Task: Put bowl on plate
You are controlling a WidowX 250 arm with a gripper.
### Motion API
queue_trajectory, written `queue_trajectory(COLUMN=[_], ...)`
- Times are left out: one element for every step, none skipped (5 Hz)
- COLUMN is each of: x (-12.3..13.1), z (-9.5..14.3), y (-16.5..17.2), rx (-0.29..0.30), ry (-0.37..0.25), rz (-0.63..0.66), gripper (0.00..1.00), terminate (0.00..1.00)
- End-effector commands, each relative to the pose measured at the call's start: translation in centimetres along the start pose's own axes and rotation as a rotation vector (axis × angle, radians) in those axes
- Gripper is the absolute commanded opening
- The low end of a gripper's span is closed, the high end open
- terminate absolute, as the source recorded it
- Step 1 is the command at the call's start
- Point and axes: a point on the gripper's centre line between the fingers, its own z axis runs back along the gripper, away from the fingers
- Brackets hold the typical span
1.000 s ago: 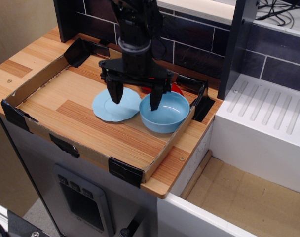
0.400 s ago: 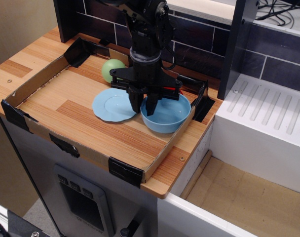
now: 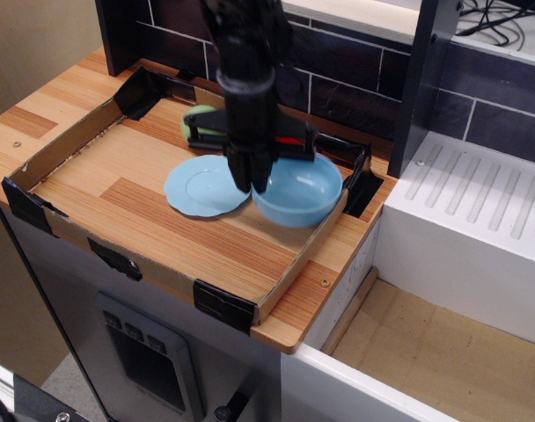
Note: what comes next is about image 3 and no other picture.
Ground cardboard fence with black tape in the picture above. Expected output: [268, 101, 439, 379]
[0, 64, 395, 353]

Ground grey toy oven front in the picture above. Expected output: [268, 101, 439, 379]
[0, 210, 282, 421]

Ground dark grey vertical post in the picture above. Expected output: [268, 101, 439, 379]
[388, 0, 462, 178]

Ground black cables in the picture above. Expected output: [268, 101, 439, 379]
[455, 0, 535, 47]

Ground light blue plastic bowl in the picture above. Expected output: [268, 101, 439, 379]
[252, 154, 342, 228]

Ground light blue plastic plate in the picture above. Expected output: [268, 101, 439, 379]
[164, 155, 250, 217]

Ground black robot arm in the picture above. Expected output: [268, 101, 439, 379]
[184, 1, 317, 193]

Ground red toy chili pepper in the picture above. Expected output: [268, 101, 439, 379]
[275, 136, 304, 145]

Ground green toy ball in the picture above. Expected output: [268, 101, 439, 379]
[180, 104, 227, 149]

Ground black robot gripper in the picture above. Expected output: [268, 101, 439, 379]
[183, 88, 318, 193]

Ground white toy sink unit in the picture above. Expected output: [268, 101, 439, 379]
[282, 134, 535, 421]

